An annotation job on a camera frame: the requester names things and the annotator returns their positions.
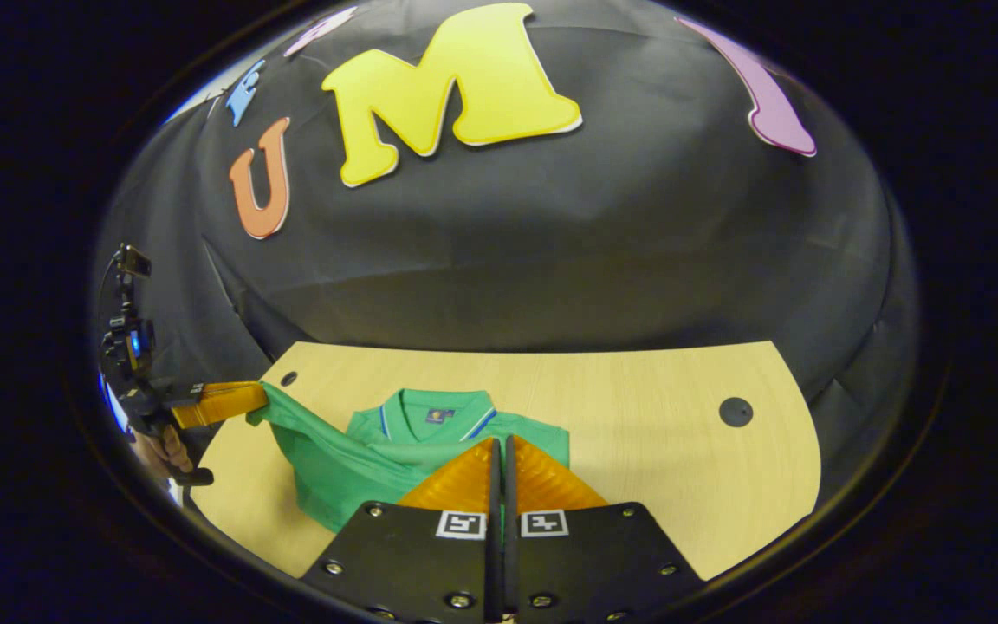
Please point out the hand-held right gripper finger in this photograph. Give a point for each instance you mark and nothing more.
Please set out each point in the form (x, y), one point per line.
(492, 563)
(509, 563)

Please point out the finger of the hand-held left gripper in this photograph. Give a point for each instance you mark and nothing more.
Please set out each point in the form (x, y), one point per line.
(222, 404)

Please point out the green T-shirt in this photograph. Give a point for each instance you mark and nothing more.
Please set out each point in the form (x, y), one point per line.
(352, 468)

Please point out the black backdrop cloth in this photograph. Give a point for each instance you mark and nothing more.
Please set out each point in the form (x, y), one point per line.
(594, 225)

